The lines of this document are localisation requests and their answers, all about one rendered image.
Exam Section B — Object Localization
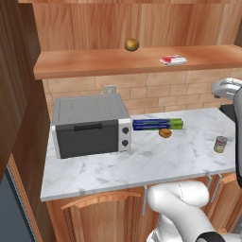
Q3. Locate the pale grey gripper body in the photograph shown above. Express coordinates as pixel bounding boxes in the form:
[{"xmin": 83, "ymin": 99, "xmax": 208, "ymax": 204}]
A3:
[{"xmin": 211, "ymin": 77, "xmax": 242, "ymax": 101}]

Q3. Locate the green and red food can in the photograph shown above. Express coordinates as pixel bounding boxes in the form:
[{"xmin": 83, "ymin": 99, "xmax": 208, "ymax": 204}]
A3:
[{"xmin": 213, "ymin": 135, "xmax": 229, "ymax": 154}]

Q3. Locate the black hob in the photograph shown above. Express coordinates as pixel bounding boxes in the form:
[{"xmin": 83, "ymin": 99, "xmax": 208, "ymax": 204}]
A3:
[{"xmin": 218, "ymin": 104, "xmax": 236, "ymax": 123}]

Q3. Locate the red and white packet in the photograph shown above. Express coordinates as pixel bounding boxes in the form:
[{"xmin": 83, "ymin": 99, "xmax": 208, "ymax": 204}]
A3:
[{"xmin": 158, "ymin": 54, "xmax": 189, "ymax": 67}]

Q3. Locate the brown round bun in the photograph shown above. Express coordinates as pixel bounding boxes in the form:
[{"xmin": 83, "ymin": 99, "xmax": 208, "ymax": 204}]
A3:
[{"xmin": 158, "ymin": 128, "xmax": 173, "ymax": 139}]

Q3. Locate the blue and green long box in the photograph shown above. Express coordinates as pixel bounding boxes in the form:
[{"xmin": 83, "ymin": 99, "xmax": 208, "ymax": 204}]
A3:
[{"xmin": 131, "ymin": 117, "xmax": 184, "ymax": 132}]

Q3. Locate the brown round fruit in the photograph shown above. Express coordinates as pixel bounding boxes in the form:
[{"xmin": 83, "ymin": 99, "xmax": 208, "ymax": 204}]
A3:
[{"xmin": 124, "ymin": 37, "xmax": 141, "ymax": 53}]

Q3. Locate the grey toaster oven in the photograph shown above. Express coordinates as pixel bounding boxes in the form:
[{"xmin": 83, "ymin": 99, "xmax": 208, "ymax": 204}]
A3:
[{"xmin": 51, "ymin": 93, "xmax": 133, "ymax": 160}]

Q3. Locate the tall dark wooden cabinet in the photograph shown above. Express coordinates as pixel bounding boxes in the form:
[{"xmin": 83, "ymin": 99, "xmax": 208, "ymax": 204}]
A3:
[{"xmin": 0, "ymin": 0, "xmax": 59, "ymax": 242}]

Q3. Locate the dark grey appliance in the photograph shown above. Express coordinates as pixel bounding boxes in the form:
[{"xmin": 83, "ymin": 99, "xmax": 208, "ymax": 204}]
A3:
[{"xmin": 0, "ymin": 164, "xmax": 35, "ymax": 242}]

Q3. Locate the silver cabinet door handle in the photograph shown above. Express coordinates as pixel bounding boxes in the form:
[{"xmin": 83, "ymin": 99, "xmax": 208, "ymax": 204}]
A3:
[
  {"xmin": 210, "ymin": 172, "xmax": 223, "ymax": 203},
  {"xmin": 142, "ymin": 185, "xmax": 148, "ymax": 216},
  {"xmin": 205, "ymin": 174, "xmax": 214, "ymax": 191}
]

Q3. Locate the wooden wall shelf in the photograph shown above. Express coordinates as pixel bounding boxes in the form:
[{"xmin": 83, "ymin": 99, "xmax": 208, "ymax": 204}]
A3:
[{"xmin": 32, "ymin": 43, "xmax": 242, "ymax": 80}]

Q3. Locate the white wall outlet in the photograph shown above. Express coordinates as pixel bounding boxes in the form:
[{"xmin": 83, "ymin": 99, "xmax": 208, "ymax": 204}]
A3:
[{"xmin": 103, "ymin": 84, "xmax": 117, "ymax": 95}]

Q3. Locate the black toaster oven handle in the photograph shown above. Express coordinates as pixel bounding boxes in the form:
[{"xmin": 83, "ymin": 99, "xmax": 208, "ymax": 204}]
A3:
[{"xmin": 73, "ymin": 123, "xmax": 104, "ymax": 132}]

